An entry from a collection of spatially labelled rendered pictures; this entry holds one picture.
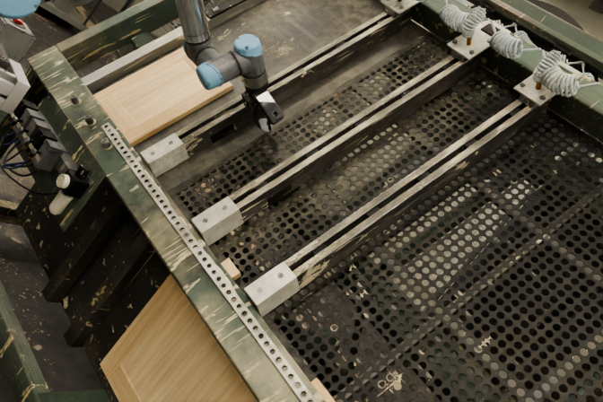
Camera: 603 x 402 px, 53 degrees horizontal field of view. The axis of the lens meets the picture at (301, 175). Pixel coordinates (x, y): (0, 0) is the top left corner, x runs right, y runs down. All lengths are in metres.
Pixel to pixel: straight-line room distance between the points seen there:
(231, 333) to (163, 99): 0.95
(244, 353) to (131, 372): 0.67
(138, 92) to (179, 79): 0.15
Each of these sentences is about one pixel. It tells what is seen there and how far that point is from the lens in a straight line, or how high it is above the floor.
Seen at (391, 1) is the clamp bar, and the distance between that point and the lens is 2.24.
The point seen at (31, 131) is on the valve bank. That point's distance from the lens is 2.14.
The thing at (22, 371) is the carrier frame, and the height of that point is 0.17.
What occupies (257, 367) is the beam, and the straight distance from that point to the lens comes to 1.49.
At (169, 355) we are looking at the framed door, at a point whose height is 0.49.
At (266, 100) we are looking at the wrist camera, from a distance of 1.79.
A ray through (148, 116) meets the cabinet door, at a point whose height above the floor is 0.98.
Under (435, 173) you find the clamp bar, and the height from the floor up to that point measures 1.45.
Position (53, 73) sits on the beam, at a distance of 2.41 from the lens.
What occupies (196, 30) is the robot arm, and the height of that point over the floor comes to 1.34.
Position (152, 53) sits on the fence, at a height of 1.12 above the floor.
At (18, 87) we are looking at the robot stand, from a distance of 1.65.
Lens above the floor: 1.49
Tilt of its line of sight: 10 degrees down
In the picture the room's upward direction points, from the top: 39 degrees clockwise
